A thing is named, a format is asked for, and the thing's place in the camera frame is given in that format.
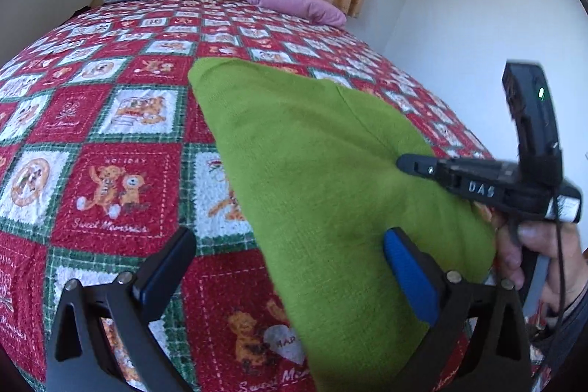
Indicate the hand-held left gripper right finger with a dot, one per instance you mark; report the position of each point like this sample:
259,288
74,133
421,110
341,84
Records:
411,277

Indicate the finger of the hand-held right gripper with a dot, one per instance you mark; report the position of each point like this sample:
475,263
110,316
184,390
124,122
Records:
422,167

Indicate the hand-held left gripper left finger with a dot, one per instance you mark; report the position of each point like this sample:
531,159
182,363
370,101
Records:
151,288

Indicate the green knitted sweater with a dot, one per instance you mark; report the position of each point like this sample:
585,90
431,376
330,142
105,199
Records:
312,167

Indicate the person's right forearm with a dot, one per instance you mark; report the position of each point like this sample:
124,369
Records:
565,327

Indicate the person's right hand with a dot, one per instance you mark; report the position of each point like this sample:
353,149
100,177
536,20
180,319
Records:
556,249

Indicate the printed patchwork blanket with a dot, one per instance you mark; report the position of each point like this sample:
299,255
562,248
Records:
115,135

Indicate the pink pillow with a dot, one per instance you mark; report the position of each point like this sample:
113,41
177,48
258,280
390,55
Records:
294,1

